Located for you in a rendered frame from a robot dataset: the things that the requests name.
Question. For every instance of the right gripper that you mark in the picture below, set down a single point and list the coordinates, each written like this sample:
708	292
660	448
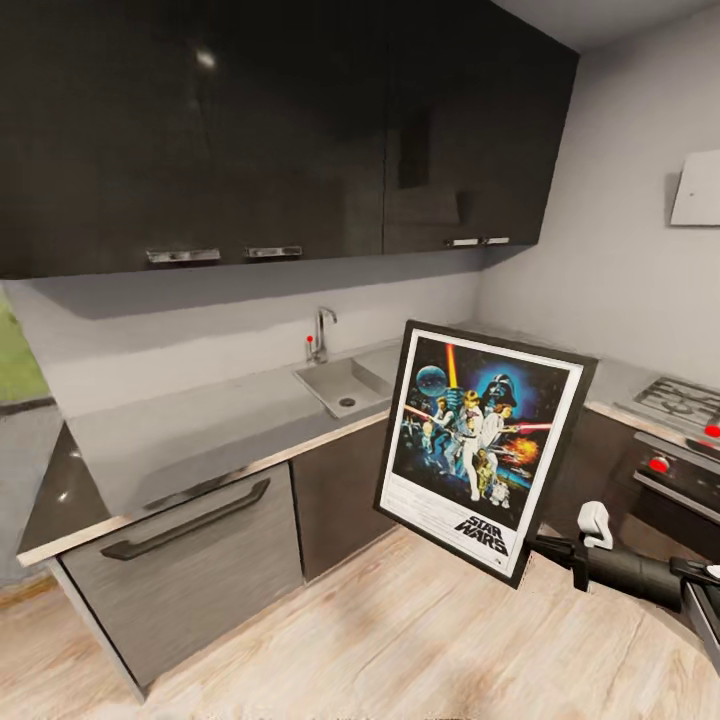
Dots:
617	568

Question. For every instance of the burner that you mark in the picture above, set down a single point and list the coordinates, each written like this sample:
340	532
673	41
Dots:
688	406

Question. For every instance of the poster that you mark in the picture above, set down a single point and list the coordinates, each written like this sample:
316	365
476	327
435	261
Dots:
478	430

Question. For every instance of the fixed window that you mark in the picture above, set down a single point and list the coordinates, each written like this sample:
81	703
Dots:
30	424

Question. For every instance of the drop in sink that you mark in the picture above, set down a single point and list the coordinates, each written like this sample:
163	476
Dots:
354	383

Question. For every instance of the dishwasher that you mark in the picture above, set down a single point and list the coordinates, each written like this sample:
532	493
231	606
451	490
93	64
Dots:
168	585

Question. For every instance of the range hood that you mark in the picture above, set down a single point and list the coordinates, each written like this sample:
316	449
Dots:
698	201

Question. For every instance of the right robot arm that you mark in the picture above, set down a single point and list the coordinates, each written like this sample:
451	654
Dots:
593	557

